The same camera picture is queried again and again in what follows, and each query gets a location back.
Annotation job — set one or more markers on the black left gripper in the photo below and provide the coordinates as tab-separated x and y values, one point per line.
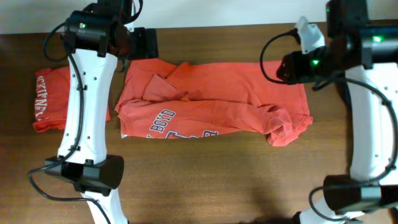
148	43

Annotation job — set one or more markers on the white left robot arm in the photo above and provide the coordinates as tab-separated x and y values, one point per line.
95	39

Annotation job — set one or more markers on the folded red t-shirt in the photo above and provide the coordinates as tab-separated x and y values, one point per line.
51	101

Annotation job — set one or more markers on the orange printed t-shirt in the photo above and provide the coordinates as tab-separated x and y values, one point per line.
165	101

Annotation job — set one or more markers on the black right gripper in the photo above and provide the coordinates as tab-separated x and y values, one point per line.
293	61

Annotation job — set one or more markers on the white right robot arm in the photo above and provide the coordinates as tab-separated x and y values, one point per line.
362	56

